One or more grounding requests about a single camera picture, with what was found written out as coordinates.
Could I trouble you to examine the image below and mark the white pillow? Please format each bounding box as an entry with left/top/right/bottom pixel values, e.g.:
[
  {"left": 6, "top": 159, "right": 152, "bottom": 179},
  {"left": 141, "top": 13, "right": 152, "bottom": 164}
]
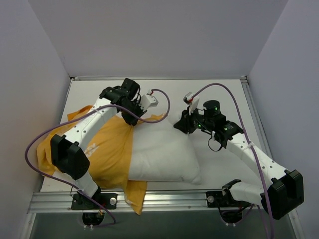
[{"left": 128, "top": 119, "right": 201, "bottom": 184}]

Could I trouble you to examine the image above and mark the yellow Mickey Mouse pillowcase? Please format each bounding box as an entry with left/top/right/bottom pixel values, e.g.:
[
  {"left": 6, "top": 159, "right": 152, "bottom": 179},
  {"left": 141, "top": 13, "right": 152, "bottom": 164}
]
[{"left": 36, "top": 105, "right": 168, "bottom": 215}]

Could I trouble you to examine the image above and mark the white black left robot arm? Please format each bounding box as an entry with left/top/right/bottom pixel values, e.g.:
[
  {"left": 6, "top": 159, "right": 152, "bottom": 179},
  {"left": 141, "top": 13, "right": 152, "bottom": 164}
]
[{"left": 50, "top": 78, "right": 145, "bottom": 209}]

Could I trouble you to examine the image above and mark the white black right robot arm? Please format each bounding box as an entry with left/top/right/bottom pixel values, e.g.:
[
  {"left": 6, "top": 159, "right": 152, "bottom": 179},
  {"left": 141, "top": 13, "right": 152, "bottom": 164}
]
[{"left": 173, "top": 110, "right": 304, "bottom": 220}]

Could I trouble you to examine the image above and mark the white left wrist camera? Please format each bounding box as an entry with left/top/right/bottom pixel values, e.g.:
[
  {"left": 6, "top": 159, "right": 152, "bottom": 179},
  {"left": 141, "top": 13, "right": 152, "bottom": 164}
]
[{"left": 140, "top": 94, "right": 159, "bottom": 111}]

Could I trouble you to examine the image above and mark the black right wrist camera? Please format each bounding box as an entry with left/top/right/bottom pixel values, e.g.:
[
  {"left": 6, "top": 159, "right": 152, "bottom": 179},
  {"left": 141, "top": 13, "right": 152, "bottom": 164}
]
[{"left": 203, "top": 100, "right": 221, "bottom": 119}]

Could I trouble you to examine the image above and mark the thin black wire loop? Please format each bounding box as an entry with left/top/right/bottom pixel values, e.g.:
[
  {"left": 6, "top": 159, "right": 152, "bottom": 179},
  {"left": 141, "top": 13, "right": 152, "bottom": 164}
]
[{"left": 206, "top": 135, "right": 223, "bottom": 152}]

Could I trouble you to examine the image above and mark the aluminium right frame rail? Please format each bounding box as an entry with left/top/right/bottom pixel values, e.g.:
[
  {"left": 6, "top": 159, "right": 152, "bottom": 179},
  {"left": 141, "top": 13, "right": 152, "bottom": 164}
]
[{"left": 240, "top": 76, "right": 285, "bottom": 188}]

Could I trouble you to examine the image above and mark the aluminium frame rail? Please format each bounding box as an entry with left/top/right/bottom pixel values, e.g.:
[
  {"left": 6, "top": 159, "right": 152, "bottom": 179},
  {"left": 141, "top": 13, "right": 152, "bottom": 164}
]
[
  {"left": 240, "top": 76, "right": 285, "bottom": 188},
  {"left": 27, "top": 188, "right": 297, "bottom": 214}
]

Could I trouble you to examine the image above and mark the aluminium front frame rail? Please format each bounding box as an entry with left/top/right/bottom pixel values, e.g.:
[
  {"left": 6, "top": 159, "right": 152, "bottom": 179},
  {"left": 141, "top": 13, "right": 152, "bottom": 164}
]
[{"left": 27, "top": 188, "right": 297, "bottom": 214}]

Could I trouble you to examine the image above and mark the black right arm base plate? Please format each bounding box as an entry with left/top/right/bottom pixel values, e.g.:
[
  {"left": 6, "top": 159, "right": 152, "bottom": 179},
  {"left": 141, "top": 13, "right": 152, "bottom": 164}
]
[{"left": 205, "top": 190, "right": 251, "bottom": 209}]

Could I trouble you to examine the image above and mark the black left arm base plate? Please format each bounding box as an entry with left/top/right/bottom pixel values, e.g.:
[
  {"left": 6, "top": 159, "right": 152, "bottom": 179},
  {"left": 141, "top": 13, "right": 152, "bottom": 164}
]
[{"left": 71, "top": 193, "right": 118, "bottom": 211}]

